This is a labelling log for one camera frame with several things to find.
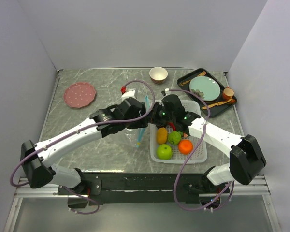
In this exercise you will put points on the orange fruit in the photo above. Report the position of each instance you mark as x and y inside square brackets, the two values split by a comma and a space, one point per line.
[185, 147]

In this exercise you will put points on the white plastic basket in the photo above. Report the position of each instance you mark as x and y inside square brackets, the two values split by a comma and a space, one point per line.
[199, 156]

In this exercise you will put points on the yellow mango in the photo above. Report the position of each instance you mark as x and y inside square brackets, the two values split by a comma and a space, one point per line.
[162, 135]

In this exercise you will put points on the clear zip bag blue zipper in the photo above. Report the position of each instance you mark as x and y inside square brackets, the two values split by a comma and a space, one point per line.
[132, 136]

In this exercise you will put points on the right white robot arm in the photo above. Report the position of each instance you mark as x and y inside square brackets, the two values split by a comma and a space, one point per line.
[246, 159]

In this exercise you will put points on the light green plate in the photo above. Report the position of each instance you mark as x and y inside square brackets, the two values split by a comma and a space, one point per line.
[207, 88]

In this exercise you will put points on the red chili pepper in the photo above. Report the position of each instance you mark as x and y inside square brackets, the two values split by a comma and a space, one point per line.
[172, 126]

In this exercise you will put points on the pink dotted plate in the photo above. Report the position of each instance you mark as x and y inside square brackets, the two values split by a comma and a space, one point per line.
[79, 95]

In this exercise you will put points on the light green wrinkled fruit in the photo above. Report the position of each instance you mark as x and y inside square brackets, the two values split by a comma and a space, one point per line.
[174, 138]

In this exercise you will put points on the black tray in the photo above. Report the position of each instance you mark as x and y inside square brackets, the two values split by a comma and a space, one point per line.
[184, 82]

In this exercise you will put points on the orange cup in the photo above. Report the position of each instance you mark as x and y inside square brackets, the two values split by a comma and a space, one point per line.
[227, 93]

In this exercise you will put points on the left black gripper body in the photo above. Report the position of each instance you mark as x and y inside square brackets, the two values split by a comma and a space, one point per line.
[141, 123]

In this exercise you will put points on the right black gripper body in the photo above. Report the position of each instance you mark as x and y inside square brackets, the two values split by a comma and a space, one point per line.
[160, 115]

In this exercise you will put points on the wooden spoon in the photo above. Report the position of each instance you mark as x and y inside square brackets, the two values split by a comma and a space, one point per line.
[219, 103]

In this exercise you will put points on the green apple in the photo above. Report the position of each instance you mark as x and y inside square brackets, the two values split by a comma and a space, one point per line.
[164, 152]

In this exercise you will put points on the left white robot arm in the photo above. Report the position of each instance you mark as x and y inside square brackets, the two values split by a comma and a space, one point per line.
[40, 159]

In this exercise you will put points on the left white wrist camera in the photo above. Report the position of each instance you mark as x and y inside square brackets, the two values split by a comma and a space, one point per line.
[130, 93]

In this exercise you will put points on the aluminium rail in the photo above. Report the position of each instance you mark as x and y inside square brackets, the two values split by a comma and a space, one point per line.
[257, 187]

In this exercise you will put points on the white and red bowl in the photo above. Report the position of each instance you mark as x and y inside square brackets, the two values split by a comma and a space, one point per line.
[158, 75]

